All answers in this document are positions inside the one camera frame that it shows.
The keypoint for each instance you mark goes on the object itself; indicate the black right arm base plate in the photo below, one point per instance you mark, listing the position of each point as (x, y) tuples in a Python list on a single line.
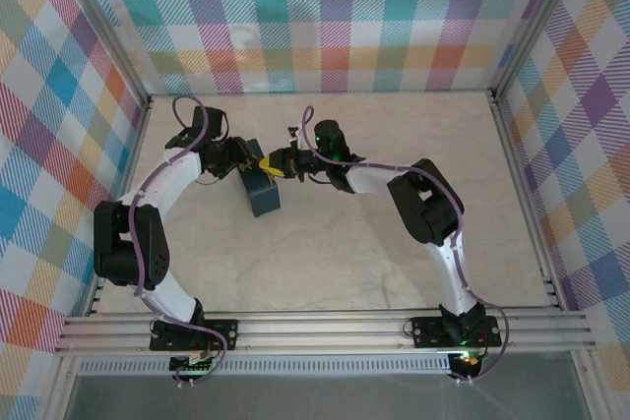
[(423, 331)]

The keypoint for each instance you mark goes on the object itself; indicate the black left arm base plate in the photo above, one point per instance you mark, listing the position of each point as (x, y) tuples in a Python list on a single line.
[(221, 330)]

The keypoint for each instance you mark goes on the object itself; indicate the aluminium table side rail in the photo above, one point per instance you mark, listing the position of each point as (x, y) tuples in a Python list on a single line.
[(524, 194), (130, 164)]

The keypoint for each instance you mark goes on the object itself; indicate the aluminium frame post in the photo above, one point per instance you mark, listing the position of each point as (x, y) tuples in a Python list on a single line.
[(101, 21), (534, 21)]

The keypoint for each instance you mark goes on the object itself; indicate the aluminium mounting rail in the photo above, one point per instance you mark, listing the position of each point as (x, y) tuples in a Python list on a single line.
[(320, 334)]

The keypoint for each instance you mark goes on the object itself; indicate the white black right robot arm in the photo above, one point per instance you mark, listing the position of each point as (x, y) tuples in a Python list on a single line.
[(448, 272)]

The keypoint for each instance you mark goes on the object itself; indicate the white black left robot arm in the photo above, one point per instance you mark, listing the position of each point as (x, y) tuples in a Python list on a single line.
[(162, 184)]

